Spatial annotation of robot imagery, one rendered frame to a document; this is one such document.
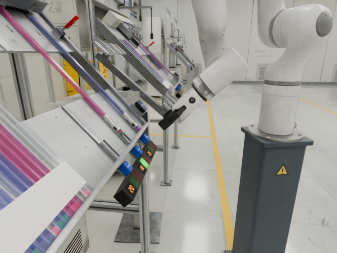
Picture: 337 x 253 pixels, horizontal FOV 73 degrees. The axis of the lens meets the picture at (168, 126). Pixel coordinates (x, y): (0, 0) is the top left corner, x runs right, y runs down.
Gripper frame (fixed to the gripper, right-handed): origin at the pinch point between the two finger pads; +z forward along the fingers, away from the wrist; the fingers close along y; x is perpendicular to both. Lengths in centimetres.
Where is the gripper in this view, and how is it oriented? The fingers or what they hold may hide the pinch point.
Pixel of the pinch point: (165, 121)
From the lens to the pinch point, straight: 78.0
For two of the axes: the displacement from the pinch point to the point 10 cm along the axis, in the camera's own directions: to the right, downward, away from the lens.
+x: -6.7, -7.3, -1.4
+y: 1.3, -3.0, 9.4
